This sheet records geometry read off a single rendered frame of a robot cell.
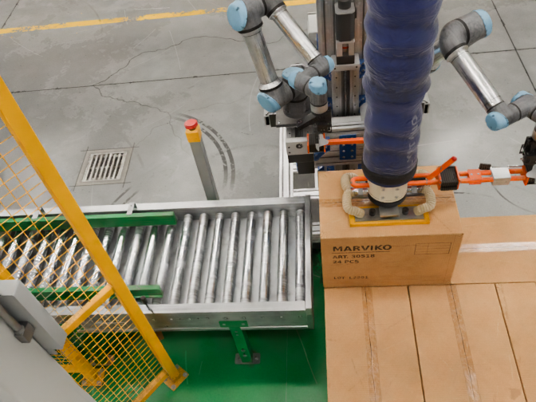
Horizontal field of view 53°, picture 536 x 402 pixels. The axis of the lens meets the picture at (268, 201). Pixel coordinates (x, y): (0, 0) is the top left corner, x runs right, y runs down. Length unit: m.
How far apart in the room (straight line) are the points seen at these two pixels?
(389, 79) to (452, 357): 1.27
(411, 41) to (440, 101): 2.70
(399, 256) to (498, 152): 1.83
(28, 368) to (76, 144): 3.21
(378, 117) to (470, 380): 1.18
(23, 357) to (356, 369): 1.42
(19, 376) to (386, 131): 1.41
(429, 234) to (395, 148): 0.46
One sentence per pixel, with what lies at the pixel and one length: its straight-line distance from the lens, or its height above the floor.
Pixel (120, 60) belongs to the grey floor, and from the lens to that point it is 5.44.
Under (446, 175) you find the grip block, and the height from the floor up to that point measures 1.09.
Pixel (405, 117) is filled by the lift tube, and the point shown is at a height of 1.51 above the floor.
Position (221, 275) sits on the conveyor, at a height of 0.49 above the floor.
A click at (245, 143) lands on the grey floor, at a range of 4.16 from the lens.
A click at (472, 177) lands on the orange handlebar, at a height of 1.09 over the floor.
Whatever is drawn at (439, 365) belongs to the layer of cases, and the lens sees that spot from 2.50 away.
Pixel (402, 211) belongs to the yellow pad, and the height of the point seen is 0.98.
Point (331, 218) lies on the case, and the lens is 2.38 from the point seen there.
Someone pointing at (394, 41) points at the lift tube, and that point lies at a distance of 1.77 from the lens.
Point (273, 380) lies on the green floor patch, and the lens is 3.05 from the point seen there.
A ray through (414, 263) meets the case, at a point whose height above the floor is 0.73.
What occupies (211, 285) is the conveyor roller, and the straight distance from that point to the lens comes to 2.73.
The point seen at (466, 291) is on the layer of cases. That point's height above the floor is 0.54.
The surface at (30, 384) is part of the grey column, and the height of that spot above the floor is 1.50.
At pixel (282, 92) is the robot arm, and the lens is 2.55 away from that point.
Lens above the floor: 2.81
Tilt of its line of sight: 49 degrees down
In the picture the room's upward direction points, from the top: 10 degrees counter-clockwise
